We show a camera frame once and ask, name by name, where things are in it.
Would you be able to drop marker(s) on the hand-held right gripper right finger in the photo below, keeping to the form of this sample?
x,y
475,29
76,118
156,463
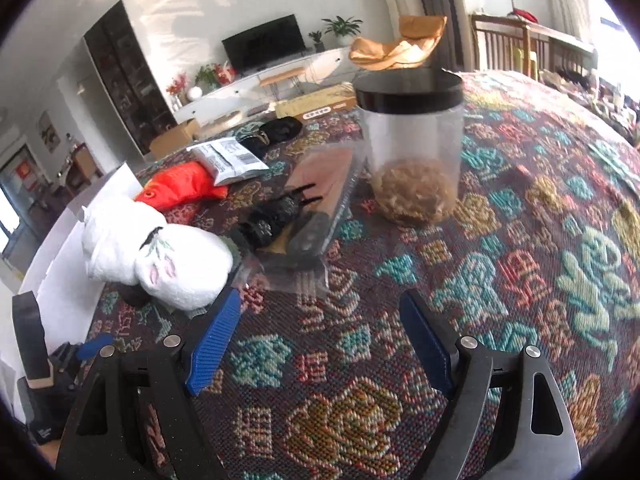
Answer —
x,y
422,340

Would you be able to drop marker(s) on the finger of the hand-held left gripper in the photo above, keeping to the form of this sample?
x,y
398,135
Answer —
x,y
95,347

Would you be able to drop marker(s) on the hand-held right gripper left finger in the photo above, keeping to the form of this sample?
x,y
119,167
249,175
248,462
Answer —
x,y
215,340

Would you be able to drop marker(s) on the red fish plush toy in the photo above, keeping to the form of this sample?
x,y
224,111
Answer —
x,y
175,187

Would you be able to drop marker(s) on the white embroidered rolled towel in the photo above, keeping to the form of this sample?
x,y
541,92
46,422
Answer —
x,y
175,260

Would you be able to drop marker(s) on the patterned woven blanket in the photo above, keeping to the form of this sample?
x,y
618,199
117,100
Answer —
x,y
500,260

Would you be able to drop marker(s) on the black hair claw clip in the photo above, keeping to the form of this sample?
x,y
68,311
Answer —
x,y
267,220

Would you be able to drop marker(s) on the brown fluffy ball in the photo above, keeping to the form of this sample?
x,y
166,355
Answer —
x,y
415,192

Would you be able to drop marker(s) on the grey plastic mailer bag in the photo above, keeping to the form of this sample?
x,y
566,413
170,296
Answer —
x,y
230,160

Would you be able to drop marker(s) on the wooden dining table and chairs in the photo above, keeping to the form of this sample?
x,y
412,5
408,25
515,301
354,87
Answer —
x,y
82,165

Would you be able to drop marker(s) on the clear plastic blister package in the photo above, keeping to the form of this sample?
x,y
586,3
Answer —
x,y
325,175

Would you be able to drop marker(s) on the brown cardboard box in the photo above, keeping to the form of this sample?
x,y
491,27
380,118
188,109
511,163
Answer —
x,y
170,140

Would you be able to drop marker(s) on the clear plastic jar black lid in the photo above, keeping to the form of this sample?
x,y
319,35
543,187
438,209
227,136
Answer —
x,y
410,125

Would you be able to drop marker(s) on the round beige cat scratcher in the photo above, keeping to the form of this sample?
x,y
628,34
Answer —
x,y
220,124

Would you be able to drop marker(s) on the black cloth accessory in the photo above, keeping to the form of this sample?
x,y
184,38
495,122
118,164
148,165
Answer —
x,y
277,130

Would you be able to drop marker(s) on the round white vase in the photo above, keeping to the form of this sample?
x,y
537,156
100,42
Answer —
x,y
194,93

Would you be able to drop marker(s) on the red flowers in glass vase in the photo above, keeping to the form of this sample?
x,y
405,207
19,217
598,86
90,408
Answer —
x,y
176,87

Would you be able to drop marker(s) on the yellow flat cardboard box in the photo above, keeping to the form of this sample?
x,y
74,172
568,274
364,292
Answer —
x,y
320,105

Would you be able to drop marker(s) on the red flower bouquet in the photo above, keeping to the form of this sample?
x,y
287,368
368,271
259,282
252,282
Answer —
x,y
217,74

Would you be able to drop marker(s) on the dark glass-door bookcase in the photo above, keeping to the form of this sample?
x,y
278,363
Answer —
x,y
127,80

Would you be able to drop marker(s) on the wooden bench with metal legs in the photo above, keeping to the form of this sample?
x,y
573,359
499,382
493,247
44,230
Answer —
x,y
280,74

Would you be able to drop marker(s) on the orange lounge chair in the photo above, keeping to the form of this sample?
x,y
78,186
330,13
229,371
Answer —
x,y
395,50

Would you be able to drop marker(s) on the white television cabinet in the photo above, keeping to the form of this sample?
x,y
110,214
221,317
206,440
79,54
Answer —
x,y
330,62

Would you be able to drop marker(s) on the black flat television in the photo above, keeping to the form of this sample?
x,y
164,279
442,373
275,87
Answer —
x,y
262,45

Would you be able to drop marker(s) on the small green potted plant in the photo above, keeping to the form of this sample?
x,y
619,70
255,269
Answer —
x,y
316,40

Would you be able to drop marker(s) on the wooden railing crib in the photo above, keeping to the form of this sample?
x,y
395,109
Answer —
x,y
530,40

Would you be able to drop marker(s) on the large green potted plant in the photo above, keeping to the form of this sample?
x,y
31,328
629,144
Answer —
x,y
342,27

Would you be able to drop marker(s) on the dark grey curtain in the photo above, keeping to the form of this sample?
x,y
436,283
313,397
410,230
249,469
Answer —
x,y
440,0

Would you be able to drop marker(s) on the framed wall picture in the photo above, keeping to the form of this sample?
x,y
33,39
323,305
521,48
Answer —
x,y
49,132

